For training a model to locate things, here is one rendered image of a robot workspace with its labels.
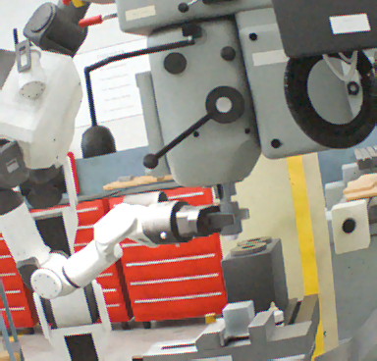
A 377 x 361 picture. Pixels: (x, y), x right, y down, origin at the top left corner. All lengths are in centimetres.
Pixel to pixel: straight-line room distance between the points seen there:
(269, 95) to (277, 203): 189
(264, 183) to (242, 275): 140
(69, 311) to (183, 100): 86
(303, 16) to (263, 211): 219
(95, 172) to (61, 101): 917
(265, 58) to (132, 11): 28
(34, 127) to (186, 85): 45
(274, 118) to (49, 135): 59
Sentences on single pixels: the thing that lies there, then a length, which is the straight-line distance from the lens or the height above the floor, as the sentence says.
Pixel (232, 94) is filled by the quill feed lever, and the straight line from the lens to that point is 180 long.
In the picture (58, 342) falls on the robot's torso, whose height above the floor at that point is 90.
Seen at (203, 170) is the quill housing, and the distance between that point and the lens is 186.
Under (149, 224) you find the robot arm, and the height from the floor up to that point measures 125.
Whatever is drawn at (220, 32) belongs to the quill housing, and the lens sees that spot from 183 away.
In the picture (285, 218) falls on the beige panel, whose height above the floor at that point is 101.
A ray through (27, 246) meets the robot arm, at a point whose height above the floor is 123.
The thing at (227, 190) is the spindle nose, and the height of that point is 129.
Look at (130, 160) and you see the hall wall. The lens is 1125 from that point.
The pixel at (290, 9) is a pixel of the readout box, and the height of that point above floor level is 160.
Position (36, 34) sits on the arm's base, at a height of 172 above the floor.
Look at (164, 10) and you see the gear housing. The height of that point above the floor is 166.
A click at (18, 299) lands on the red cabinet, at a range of 715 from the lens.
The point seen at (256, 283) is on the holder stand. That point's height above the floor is 103.
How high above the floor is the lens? 145
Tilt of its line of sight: 3 degrees down
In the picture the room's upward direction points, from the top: 10 degrees counter-clockwise
